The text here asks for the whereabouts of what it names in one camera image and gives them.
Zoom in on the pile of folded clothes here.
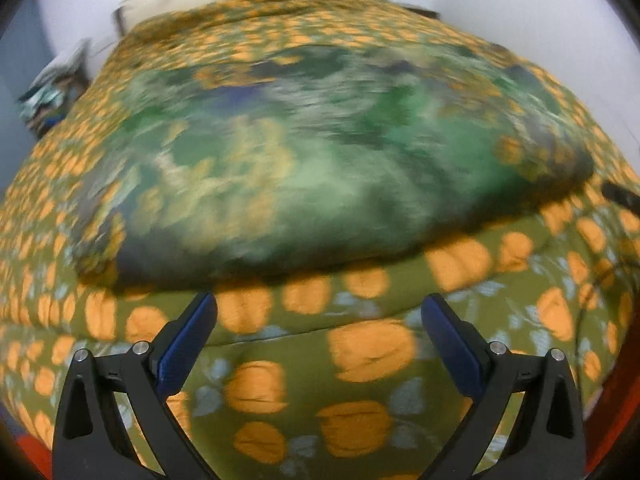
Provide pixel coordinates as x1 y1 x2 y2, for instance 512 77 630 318
19 39 94 137

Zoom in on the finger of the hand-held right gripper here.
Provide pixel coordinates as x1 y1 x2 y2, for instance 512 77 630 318
601 182 640 213

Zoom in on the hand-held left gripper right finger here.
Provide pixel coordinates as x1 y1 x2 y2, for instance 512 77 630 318
421 293 586 480

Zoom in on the olive quilt with orange flowers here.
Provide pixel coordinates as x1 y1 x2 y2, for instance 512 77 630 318
0 0 640 480

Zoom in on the dark wooden nightstand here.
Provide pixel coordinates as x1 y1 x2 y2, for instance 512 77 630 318
400 4 442 20

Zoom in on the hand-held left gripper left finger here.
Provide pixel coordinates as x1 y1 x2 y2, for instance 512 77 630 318
51 291 219 480

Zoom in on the white wardrobe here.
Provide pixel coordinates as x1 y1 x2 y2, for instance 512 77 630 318
430 0 640 171

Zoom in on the blue curtain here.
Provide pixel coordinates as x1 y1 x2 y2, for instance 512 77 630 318
0 0 57 186

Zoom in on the green landscape print jacket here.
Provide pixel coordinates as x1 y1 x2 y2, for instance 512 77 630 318
70 42 597 295

